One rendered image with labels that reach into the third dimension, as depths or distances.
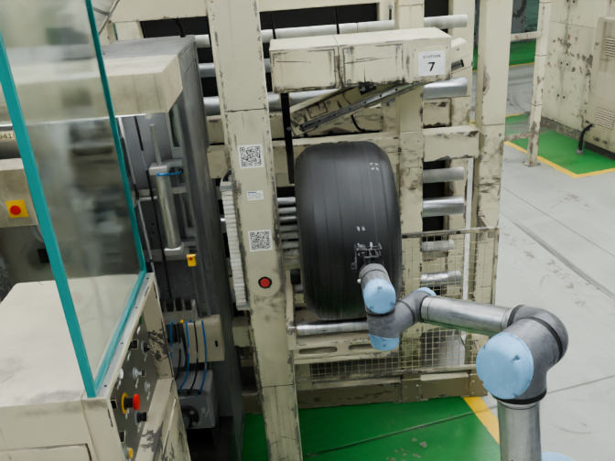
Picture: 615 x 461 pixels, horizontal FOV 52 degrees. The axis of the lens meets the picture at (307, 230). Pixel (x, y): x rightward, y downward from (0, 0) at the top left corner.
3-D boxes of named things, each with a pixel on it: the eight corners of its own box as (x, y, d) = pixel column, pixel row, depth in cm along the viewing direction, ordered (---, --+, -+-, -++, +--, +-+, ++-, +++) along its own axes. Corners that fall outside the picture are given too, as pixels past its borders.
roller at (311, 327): (295, 338, 214) (294, 327, 212) (294, 330, 218) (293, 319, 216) (396, 330, 214) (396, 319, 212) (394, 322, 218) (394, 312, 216)
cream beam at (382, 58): (273, 95, 212) (268, 50, 206) (274, 80, 235) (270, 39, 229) (452, 80, 213) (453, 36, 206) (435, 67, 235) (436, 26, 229)
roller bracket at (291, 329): (288, 351, 212) (285, 327, 208) (287, 291, 248) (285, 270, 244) (297, 350, 212) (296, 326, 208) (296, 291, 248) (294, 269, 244)
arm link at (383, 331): (415, 337, 163) (411, 300, 160) (385, 357, 157) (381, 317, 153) (393, 329, 169) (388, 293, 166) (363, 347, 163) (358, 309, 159)
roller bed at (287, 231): (255, 270, 256) (247, 202, 243) (256, 253, 269) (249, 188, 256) (304, 266, 256) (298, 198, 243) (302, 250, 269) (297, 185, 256)
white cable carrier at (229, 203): (237, 310, 219) (220, 182, 199) (238, 303, 223) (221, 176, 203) (250, 309, 219) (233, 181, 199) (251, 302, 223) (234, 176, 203)
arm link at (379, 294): (367, 320, 153) (362, 288, 150) (361, 301, 164) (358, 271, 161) (399, 315, 153) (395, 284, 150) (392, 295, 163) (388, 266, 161)
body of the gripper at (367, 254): (380, 241, 176) (386, 257, 165) (381, 269, 179) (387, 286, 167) (352, 243, 176) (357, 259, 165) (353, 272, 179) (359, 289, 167)
